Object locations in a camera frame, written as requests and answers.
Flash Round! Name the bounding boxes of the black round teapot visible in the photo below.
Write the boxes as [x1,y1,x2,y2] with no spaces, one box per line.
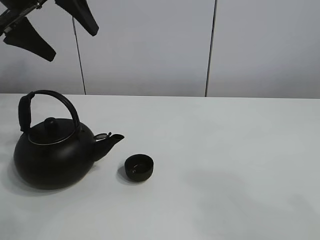
[13,90,125,190]

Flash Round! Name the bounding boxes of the small black teacup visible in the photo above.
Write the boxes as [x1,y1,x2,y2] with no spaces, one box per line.
[124,154,154,183]

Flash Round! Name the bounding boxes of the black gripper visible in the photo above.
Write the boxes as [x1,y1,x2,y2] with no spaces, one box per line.
[0,0,99,62]

